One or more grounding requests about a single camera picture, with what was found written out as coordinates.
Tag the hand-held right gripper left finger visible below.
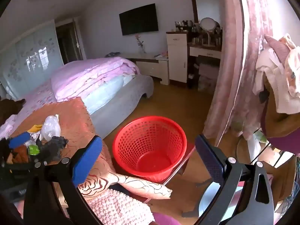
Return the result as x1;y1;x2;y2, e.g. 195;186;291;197
23;135;104;225

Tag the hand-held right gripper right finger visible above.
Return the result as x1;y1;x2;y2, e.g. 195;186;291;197
183;135;275;225

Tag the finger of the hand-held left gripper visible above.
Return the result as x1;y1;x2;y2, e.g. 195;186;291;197
0;132;31;162

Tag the yellow textured wrapper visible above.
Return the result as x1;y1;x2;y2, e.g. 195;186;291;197
27;124;43;133

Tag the clear plastic bag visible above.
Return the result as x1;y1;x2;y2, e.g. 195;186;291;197
39;114;62;142

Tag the black plastic bag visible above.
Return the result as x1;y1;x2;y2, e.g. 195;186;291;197
39;136;69;162

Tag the red plastic basket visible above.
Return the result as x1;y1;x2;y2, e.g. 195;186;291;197
112;115;188;183

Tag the brown plush toy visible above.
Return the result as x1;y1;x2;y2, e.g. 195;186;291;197
0;98;26;126

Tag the pink floral bedsheet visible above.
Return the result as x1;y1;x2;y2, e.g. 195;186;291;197
0;80;59;139

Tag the pink fluffy cushion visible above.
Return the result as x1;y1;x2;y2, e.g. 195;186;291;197
84;189;156;225

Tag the light blue pillow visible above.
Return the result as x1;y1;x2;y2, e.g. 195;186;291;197
83;76;136;115

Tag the brown and purple garment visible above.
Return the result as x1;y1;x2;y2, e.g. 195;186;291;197
259;84;300;155

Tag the pink padded stool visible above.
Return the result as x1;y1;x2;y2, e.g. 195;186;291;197
198;63;219;94

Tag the glass door wardrobe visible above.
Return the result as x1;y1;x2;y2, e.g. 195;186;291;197
0;19;65;99

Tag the folded pink quilt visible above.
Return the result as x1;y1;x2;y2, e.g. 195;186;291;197
51;57;140;102

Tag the white clothes pile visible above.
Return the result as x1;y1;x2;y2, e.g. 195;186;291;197
255;34;300;114

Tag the tall white cabinet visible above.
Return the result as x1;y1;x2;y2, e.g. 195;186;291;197
166;31;191;83

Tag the low white bench cabinet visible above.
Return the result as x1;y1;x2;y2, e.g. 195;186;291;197
122;53;170;86

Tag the bedroom door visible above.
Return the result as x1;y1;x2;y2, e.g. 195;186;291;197
55;19;87;65

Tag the dressing table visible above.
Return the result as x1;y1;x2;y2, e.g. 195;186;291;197
187;42;223;92

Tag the pink curtain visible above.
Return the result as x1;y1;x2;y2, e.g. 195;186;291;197
203;0;277;146

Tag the pink rose in vase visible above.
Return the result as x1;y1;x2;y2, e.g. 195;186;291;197
135;34;147;54

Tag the mauve garment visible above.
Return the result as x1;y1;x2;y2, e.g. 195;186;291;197
265;35;291;68

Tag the round vanity mirror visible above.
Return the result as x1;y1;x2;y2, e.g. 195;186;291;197
199;17;217;46

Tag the row of cosmetic bottles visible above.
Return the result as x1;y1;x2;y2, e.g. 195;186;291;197
175;20;223;45

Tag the wooden framed dresser mirror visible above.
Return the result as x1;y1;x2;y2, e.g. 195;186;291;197
190;0;222;24

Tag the black wall television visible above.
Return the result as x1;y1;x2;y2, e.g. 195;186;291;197
119;3;159;36

